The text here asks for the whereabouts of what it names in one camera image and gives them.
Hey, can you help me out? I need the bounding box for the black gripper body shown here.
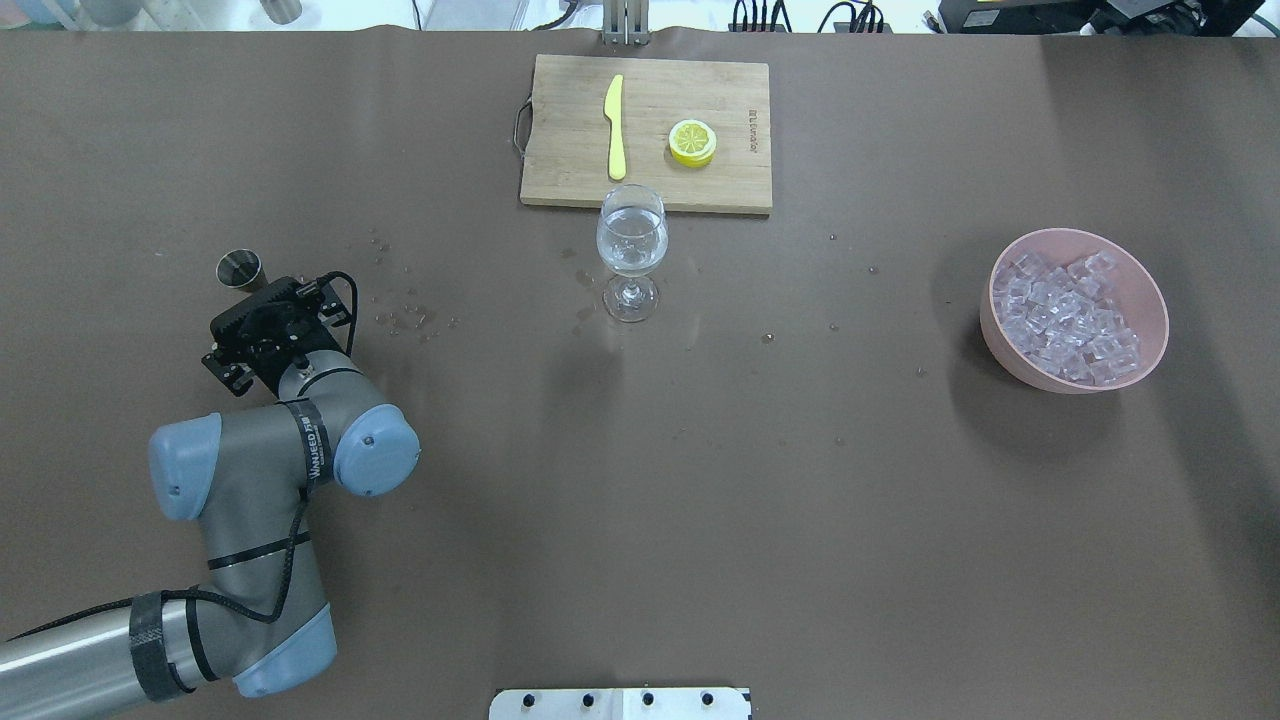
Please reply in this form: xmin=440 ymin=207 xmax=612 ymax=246
xmin=201 ymin=275 xmax=353 ymax=397

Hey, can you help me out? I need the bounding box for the steel cocktail jigger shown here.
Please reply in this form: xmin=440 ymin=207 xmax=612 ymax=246
xmin=215 ymin=249 xmax=269 ymax=293

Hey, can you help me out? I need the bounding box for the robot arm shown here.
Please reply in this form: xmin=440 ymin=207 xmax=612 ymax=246
xmin=1 ymin=272 xmax=421 ymax=719

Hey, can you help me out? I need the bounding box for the clear wine glass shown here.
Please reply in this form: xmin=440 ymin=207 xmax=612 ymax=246
xmin=596 ymin=184 xmax=669 ymax=323

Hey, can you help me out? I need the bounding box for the pink bowl of ice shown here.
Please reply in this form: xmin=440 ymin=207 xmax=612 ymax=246
xmin=979 ymin=228 xmax=1170 ymax=395

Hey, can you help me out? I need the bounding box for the wooden cutting board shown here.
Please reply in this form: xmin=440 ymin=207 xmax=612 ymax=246
xmin=518 ymin=54 xmax=774 ymax=217

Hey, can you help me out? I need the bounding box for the yellow plastic knife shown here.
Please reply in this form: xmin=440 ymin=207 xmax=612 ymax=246
xmin=603 ymin=74 xmax=628 ymax=182

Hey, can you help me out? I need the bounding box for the yellow lemon slice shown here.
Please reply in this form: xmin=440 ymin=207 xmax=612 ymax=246
xmin=667 ymin=118 xmax=718 ymax=168

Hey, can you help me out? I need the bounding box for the white mounting plate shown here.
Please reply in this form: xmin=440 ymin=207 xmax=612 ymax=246
xmin=488 ymin=687 xmax=754 ymax=719

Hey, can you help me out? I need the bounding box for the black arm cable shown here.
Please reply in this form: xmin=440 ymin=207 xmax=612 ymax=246
xmin=180 ymin=270 xmax=358 ymax=625

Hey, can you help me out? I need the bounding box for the aluminium frame post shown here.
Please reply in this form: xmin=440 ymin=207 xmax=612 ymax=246
xmin=602 ymin=0 xmax=652 ymax=46

